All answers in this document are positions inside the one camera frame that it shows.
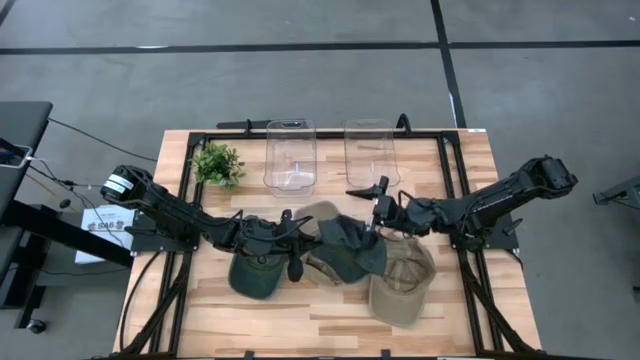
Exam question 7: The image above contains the long black floor cable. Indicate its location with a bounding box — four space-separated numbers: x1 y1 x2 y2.
48 117 159 164

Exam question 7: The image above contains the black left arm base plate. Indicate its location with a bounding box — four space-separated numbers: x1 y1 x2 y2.
130 209 201 254

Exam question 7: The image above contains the black stand foot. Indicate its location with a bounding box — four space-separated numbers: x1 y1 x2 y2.
592 174 640 207

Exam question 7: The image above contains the phone with white cable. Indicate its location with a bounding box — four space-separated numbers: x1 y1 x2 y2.
0 137 34 170

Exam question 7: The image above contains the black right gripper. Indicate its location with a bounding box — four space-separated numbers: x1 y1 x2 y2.
344 174 404 251

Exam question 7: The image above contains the clear plastic bin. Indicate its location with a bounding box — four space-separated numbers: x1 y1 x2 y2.
343 118 401 192
263 118 318 197

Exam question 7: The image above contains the black looped gripper cable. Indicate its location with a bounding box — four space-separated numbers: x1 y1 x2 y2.
272 215 315 244

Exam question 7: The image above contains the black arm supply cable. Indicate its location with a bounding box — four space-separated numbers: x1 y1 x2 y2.
118 249 169 354

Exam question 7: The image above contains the black desk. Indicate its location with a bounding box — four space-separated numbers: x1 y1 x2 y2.
0 101 134 331

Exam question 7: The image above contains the beige baseball cap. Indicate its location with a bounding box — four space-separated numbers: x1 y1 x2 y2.
293 200 351 287
368 230 437 329

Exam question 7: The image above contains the white printed paper sheet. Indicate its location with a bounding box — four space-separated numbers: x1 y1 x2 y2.
74 203 136 265

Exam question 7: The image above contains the dark green baseball cap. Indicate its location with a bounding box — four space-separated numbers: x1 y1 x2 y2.
315 214 389 285
228 247 292 301

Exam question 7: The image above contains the small green potted plant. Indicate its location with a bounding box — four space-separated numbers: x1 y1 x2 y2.
191 142 246 189

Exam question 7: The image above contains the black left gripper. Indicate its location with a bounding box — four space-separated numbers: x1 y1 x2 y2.
238 208 326 283

